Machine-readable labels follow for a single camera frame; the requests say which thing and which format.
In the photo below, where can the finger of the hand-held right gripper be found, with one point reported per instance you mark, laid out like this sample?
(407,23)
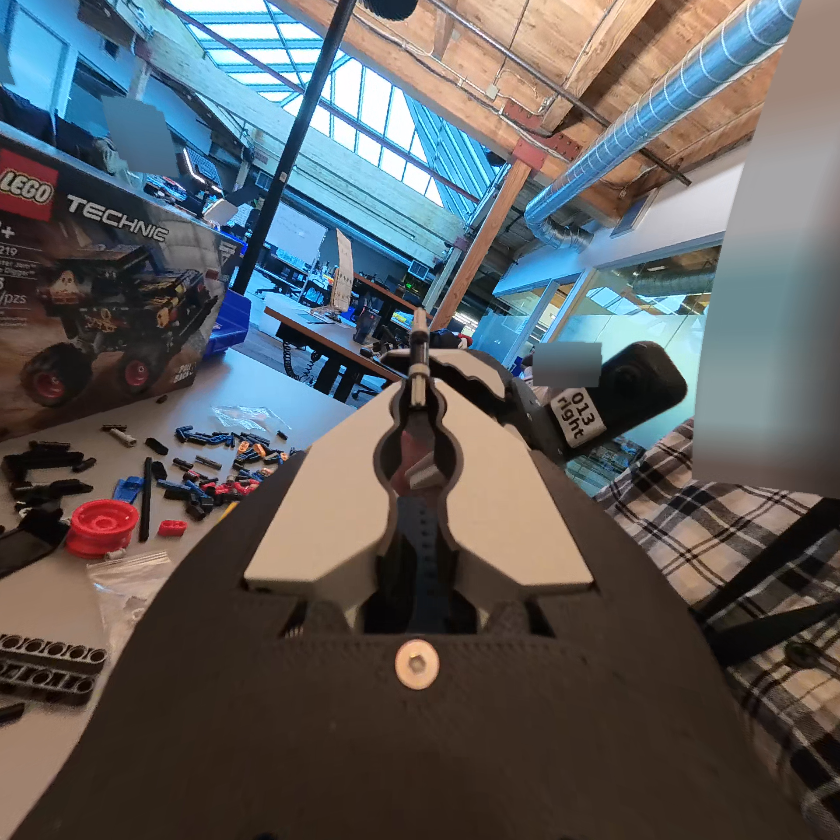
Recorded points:
(472,367)
(423,474)

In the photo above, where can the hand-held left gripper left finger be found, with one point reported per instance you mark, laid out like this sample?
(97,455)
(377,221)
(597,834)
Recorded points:
(321,525)

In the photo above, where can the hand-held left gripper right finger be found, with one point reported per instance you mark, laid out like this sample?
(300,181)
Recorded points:
(518,525)

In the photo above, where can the small black pin assembly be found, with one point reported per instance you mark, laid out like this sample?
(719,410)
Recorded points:
(418,377)

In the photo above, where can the grey desk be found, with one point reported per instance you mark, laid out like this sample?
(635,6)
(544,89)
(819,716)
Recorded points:
(197,394)

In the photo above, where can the person's right hand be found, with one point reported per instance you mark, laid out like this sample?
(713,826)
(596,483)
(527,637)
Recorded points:
(401,469)

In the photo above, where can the black backpack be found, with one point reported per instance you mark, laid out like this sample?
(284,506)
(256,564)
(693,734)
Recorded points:
(453,341)

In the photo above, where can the pile of small connector pins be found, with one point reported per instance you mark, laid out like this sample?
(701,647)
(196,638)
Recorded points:
(229,485)

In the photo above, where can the empty clear plastic bag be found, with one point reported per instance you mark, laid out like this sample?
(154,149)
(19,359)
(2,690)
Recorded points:
(243,415)

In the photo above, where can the red two-hole beam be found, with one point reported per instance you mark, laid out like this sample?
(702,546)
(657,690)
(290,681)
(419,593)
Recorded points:
(172,527)

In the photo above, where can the tall cardboard sign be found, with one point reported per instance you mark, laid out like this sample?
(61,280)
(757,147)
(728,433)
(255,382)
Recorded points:
(342,269)

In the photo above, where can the wooden edged table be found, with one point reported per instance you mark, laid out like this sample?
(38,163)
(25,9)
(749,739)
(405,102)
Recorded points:
(308,328)

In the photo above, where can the person's plaid shirt torso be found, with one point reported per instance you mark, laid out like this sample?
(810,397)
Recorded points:
(689,525)

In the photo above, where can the long black axle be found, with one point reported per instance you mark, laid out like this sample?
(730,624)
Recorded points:
(145,499)

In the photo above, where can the blue fairing panel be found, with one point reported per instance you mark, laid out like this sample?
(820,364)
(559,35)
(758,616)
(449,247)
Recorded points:
(128,489)

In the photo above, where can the blue storage bin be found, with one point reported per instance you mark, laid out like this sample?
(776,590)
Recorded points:
(229,328)

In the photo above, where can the grey pin with black connector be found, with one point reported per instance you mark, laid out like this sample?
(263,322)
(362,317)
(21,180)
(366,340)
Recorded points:
(118,434)

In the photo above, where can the large red wheel rim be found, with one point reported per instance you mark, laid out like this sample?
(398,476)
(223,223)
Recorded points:
(98,525)

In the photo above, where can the dark grey straight beam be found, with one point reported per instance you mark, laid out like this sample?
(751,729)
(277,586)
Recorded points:
(52,649)

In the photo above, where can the pile of black beams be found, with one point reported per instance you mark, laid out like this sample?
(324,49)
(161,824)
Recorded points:
(46,682)

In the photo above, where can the toy truck set box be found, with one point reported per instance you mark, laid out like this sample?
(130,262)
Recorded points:
(98,295)

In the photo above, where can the medium black axle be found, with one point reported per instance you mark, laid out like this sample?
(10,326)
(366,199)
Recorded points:
(12,713)

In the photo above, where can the wooden support post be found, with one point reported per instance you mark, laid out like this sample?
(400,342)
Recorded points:
(485,236)

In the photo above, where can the silver air duct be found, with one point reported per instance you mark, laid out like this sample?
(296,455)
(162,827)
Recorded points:
(656,111)

